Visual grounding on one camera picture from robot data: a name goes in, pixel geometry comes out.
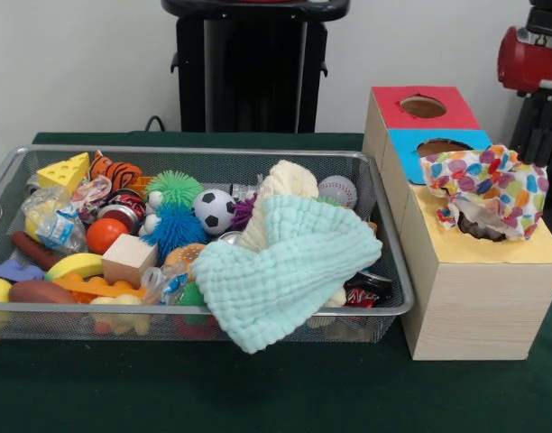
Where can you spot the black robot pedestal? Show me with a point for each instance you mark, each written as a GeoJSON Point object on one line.
{"type": "Point", "coordinates": [249, 76]}

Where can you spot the yellow cheese wedge toy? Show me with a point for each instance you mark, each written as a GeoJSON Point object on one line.
{"type": "Point", "coordinates": [64, 170]}

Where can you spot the wooden box with three holes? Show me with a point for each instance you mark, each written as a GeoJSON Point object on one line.
{"type": "Point", "coordinates": [474, 311]}

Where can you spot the green spiky ball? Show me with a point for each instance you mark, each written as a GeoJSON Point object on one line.
{"type": "Point", "coordinates": [174, 187]}

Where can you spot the orange-red ball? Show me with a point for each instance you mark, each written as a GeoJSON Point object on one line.
{"type": "Point", "coordinates": [104, 234]}

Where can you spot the colourful spotted cloth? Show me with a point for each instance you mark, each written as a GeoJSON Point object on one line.
{"type": "Point", "coordinates": [488, 180]}

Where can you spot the shallow mesh bin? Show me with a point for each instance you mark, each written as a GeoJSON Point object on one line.
{"type": "Point", "coordinates": [213, 164]}

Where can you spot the black and white soccer ball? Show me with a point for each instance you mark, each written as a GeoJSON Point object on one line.
{"type": "Point", "coordinates": [215, 209]}

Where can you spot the light blue knitted cloth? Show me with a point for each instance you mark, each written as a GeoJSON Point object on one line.
{"type": "Point", "coordinates": [280, 270]}

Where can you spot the orange tiger plush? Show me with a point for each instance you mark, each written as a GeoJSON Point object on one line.
{"type": "Point", "coordinates": [116, 173]}

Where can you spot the yellow toy banana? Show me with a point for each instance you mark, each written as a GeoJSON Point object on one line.
{"type": "Point", "coordinates": [75, 266]}

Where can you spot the cream knitted cloth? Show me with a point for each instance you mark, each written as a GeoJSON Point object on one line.
{"type": "Point", "coordinates": [289, 180]}

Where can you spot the white toy baseball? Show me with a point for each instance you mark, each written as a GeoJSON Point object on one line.
{"type": "Point", "coordinates": [338, 191]}

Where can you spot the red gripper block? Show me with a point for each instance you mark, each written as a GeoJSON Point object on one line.
{"type": "Point", "coordinates": [528, 67]}

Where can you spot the blue spiky toy with eyes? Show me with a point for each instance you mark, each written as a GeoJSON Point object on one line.
{"type": "Point", "coordinates": [172, 230]}

